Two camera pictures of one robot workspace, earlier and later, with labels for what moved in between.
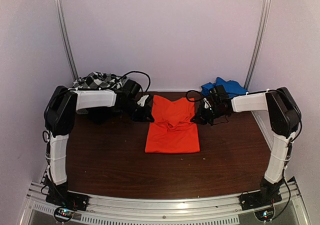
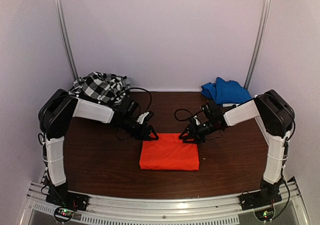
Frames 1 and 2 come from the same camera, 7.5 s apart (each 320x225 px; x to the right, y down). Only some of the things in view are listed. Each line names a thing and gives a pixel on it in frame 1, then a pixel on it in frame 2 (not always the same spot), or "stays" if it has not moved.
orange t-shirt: (173, 131) to (169, 152)
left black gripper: (143, 117) to (143, 134)
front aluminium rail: (113, 210) stays
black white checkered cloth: (99, 80) stays
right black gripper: (201, 119) to (186, 138)
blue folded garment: (231, 87) stays
